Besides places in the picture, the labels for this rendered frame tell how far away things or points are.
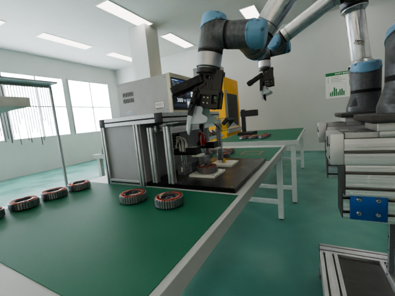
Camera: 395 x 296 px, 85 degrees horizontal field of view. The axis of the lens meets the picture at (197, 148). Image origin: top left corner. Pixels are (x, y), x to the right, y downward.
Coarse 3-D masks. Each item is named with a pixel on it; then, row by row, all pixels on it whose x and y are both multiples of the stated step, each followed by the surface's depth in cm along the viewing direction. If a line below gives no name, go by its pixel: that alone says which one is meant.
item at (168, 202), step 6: (174, 192) 87; (180, 192) 87; (156, 198) 82; (162, 198) 85; (168, 198) 85; (174, 198) 80; (180, 198) 81; (156, 204) 81; (162, 204) 79; (168, 204) 78; (174, 204) 79; (180, 204) 81
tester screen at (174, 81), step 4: (172, 80) 112; (176, 80) 116; (180, 80) 119; (172, 84) 112; (176, 84) 116; (180, 96) 119; (184, 96) 122; (176, 100) 115; (184, 100) 122; (184, 108) 122; (188, 108) 126
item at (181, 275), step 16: (272, 160) 146; (160, 176) 131; (256, 176) 112; (208, 192) 95; (240, 192) 91; (240, 208) 83; (224, 224) 68; (208, 240) 58; (192, 256) 51; (0, 272) 52; (16, 272) 51; (176, 272) 46; (192, 272) 51; (0, 288) 46; (16, 288) 46; (32, 288) 45; (160, 288) 42; (176, 288) 45
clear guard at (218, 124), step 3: (225, 117) 115; (219, 120) 105; (222, 120) 107; (165, 123) 110; (168, 123) 109; (213, 123) 98; (216, 123) 99; (219, 123) 101; (228, 123) 110; (234, 123) 116; (219, 126) 98; (222, 126) 100; (225, 126) 103; (228, 126) 106; (231, 126) 109; (234, 126) 112; (237, 126) 116; (222, 129) 97; (225, 129) 100; (228, 129) 102
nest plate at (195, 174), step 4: (196, 172) 119; (216, 172) 115; (220, 172) 114; (192, 176) 114; (196, 176) 112; (200, 176) 111; (204, 176) 110; (208, 176) 109; (212, 176) 108; (216, 176) 109
